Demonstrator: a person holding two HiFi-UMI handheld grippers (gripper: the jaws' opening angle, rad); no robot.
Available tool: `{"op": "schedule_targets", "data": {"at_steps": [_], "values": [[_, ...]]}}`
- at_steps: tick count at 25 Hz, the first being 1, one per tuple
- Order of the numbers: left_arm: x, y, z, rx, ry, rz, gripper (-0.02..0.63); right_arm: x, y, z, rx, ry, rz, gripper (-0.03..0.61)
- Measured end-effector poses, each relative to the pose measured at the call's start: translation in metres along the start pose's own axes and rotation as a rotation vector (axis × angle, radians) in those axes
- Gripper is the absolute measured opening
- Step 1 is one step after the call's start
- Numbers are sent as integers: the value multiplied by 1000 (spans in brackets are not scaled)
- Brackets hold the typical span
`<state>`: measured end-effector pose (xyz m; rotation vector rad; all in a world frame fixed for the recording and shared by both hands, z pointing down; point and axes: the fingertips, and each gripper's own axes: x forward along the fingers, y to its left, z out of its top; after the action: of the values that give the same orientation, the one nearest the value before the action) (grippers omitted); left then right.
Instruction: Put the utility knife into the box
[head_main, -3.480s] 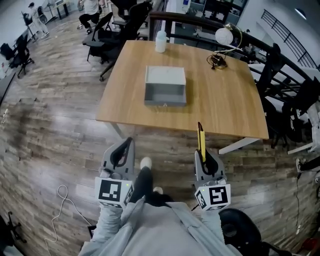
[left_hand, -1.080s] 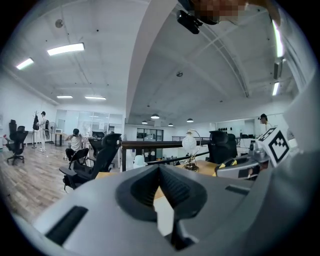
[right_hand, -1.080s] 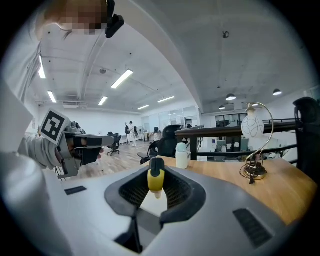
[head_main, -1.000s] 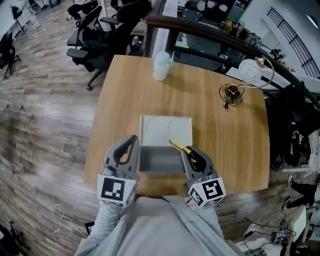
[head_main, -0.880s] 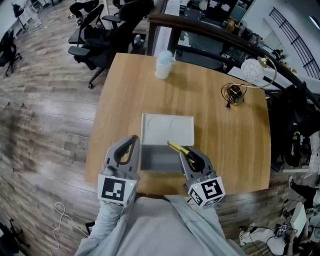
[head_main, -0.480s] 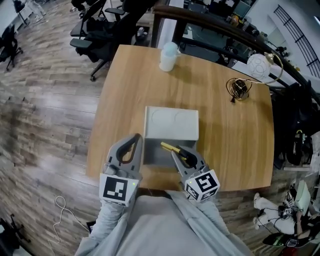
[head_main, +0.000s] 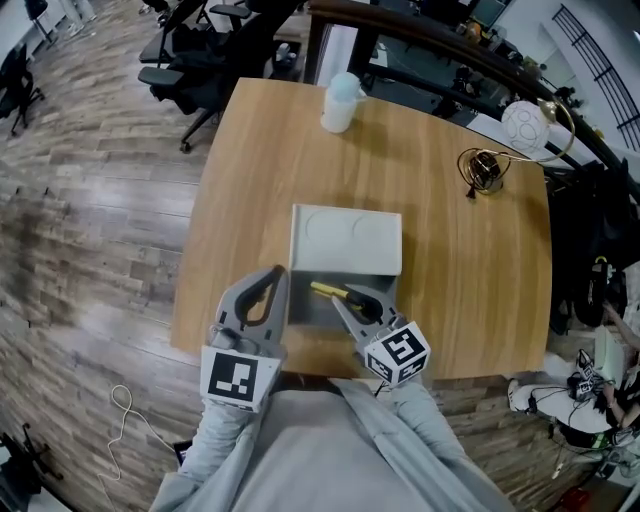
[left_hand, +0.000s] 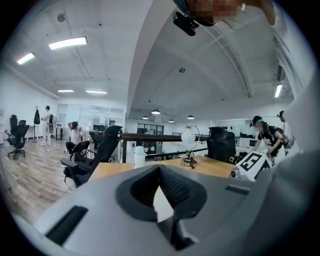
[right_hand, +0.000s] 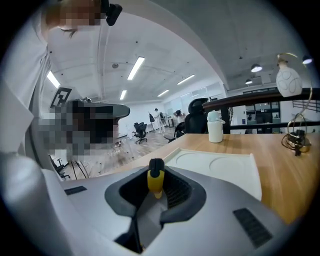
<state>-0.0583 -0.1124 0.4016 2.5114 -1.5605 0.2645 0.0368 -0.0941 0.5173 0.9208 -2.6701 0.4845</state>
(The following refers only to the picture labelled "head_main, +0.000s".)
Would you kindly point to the black tripod stand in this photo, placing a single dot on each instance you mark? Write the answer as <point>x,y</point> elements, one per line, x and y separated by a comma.
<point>25,450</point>

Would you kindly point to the black pole stand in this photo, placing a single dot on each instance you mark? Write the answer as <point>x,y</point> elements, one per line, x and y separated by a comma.
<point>36,5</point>

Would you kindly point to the black backpack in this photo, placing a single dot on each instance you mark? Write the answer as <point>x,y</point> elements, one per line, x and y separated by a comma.
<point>597,295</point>

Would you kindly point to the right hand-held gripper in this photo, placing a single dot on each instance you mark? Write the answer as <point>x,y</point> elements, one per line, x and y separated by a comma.
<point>400,352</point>

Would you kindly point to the person's right forearm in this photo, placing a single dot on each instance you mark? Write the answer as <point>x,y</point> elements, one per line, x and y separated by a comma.
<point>420,415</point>

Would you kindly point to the black hanging coat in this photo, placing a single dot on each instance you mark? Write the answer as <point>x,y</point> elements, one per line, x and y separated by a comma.
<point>580,240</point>

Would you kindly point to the white container with blue lid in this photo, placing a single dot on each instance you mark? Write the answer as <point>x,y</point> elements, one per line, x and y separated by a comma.
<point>337,110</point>

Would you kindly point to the black wall railing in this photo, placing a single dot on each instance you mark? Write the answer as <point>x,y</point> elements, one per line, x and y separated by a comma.
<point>600,65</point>

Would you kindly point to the dark wooden handrail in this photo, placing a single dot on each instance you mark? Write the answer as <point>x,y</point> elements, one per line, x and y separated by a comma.
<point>400,25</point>

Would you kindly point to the grey box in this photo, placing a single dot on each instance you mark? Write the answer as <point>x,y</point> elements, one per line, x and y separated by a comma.
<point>345,240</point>

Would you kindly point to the gold desk lamp white globe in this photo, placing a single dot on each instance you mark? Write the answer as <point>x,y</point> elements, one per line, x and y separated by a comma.
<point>525,125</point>

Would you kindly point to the person's grey clothed torso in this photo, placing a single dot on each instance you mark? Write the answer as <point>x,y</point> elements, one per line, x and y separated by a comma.
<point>310,450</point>

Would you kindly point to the large black office chair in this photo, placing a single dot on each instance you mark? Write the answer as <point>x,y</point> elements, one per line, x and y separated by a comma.
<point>250,35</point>

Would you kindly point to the person's left forearm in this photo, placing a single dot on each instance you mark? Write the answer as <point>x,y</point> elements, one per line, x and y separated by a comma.
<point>215,435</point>

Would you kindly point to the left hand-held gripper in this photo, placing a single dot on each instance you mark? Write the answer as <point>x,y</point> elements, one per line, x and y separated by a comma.
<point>230,375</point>

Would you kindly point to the black storage basket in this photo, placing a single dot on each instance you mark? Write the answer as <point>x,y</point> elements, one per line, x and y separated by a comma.
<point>287,55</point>

